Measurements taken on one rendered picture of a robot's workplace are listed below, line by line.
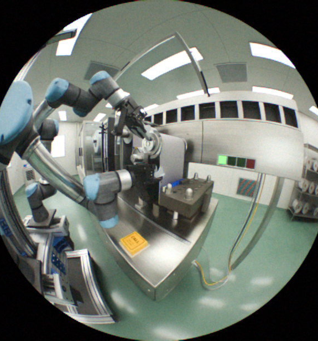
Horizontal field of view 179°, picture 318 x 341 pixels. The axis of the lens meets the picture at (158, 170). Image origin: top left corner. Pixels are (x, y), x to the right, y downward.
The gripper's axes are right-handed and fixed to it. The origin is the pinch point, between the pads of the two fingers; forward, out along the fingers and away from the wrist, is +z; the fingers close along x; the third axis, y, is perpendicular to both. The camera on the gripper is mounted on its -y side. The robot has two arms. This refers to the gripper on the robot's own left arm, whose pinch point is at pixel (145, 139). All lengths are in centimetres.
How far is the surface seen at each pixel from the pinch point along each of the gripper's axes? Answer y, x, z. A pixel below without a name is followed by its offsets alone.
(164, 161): -3.4, -5.7, 12.9
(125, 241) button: -40.3, -14.0, 5.6
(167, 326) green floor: -123, -58, 51
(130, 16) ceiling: 102, 14, -117
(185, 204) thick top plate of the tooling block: -18.8, -22.8, 16.1
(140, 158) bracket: -7.7, 2.4, 5.3
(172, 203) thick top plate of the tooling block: -20.4, -16.8, 17.4
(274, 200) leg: 9, -78, 61
